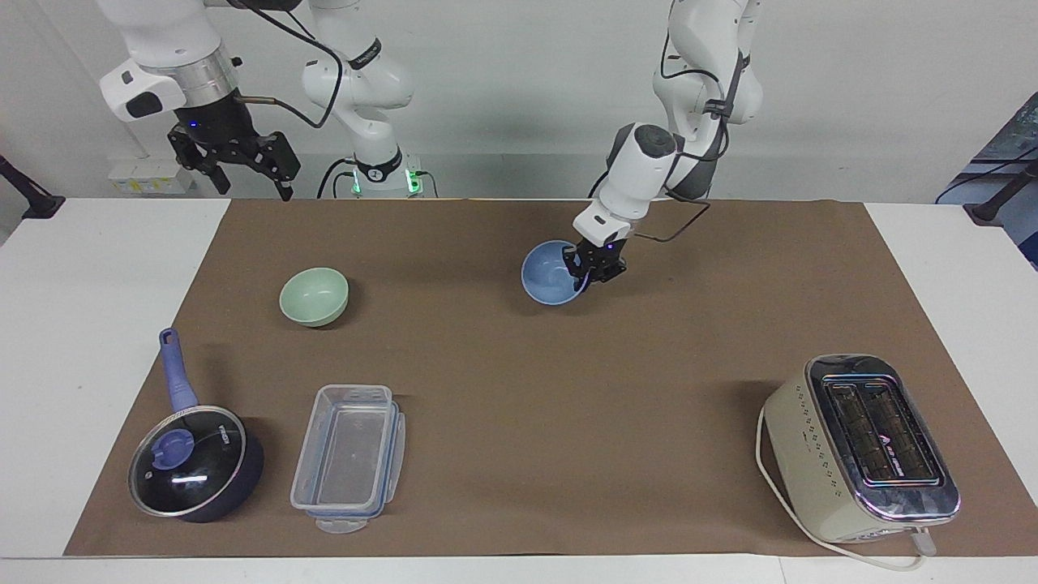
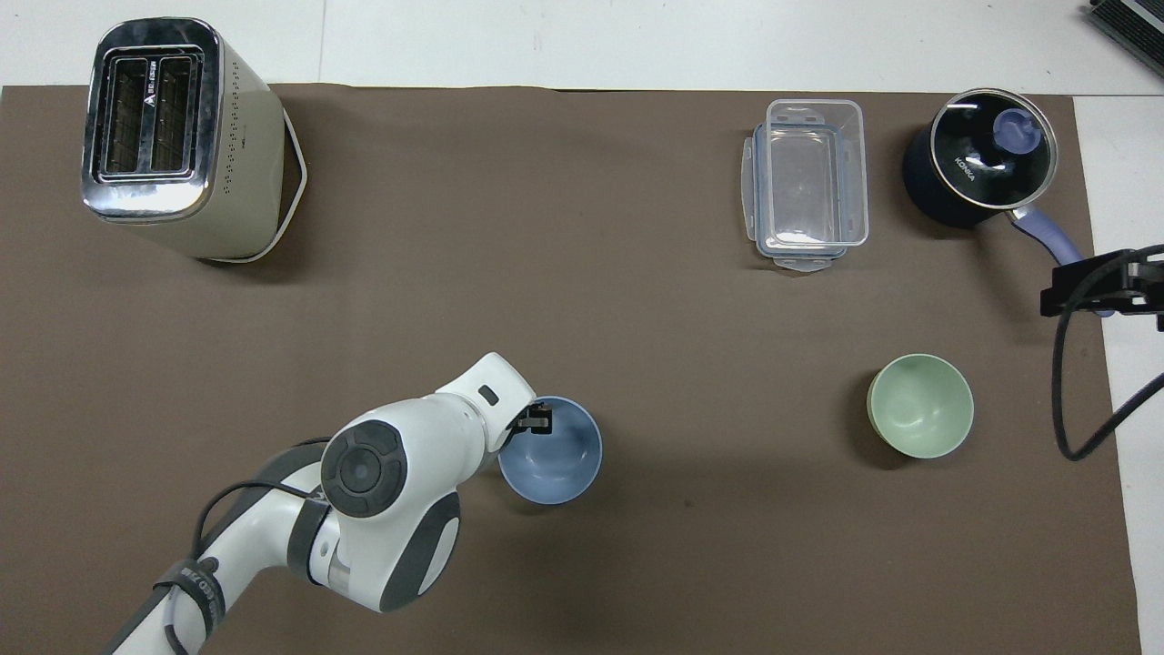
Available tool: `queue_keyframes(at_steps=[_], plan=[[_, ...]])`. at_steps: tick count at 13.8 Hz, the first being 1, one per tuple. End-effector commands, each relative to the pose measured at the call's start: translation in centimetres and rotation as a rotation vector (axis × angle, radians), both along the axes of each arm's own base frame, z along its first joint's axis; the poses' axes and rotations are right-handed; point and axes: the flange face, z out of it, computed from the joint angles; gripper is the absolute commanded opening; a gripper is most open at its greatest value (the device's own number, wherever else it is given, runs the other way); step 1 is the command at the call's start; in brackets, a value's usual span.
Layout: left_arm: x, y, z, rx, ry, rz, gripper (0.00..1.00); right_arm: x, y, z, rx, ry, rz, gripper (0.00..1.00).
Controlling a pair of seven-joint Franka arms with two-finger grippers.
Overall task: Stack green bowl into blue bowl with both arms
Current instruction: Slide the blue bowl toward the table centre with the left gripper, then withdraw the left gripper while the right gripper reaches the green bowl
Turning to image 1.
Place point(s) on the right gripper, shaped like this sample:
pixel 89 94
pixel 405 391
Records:
pixel 212 122

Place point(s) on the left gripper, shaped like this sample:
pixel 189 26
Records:
pixel 610 246

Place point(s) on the blue bowl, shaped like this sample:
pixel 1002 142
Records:
pixel 547 276

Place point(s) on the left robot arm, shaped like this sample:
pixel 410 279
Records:
pixel 697 97

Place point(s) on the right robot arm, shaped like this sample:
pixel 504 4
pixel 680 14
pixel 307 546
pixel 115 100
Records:
pixel 361 81

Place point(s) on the green bowl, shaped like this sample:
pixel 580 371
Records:
pixel 314 296

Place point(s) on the black stand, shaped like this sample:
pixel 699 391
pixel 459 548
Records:
pixel 993 207
pixel 32 199

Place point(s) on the glass lid with blue knob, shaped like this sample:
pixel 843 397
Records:
pixel 186 462

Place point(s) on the beige and chrome toaster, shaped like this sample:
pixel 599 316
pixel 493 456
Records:
pixel 843 454

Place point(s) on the clear plastic container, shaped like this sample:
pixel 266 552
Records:
pixel 349 458

